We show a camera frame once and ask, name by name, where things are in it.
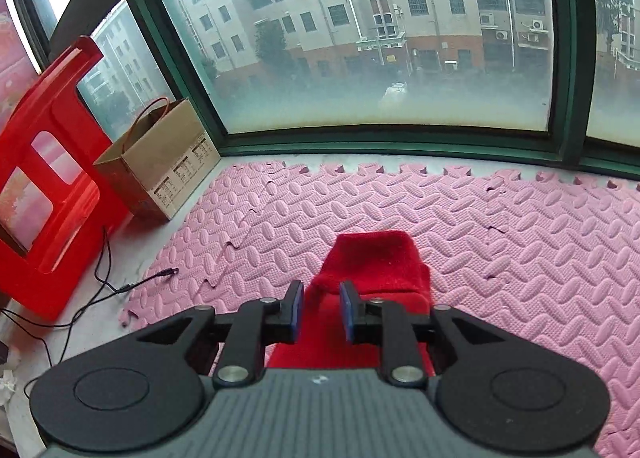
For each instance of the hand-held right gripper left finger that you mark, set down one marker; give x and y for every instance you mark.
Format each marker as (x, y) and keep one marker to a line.
(297, 307)

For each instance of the red plastic stool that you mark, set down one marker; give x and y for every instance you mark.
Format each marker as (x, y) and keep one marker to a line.
(47, 188)

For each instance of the green window frame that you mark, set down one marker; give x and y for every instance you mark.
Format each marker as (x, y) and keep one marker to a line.
(380, 136)

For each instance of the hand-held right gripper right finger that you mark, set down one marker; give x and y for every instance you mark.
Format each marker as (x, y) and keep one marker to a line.
(347, 309)

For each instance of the pink foam puzzle mat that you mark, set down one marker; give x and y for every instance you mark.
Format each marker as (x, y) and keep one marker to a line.
(400, 233)

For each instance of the red knit garment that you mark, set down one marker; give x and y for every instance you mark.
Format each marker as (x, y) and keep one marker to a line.
(372, 263)

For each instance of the brown paper bag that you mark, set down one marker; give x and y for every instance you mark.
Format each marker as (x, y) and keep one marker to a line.
(160, 161)

